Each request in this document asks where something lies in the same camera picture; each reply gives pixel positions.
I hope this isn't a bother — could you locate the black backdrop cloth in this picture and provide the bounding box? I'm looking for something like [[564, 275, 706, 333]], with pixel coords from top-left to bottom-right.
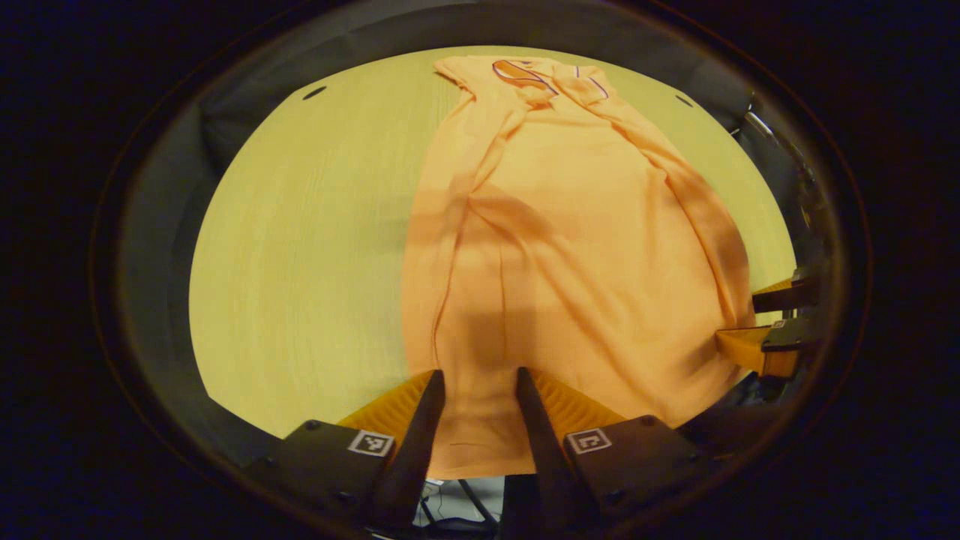
[[118, 11, 830, 470]]

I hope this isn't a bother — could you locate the orange T-shirt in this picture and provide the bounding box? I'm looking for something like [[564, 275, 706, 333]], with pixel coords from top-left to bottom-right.
[[399, 54, 755, 481]]

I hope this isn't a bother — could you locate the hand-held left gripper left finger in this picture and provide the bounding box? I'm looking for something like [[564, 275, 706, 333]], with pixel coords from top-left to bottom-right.
[[246, 369, 447, 538]]

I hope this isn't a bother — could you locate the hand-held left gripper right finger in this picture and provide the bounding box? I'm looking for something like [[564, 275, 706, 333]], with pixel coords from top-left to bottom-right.
[[514, 367, 752, 538]]

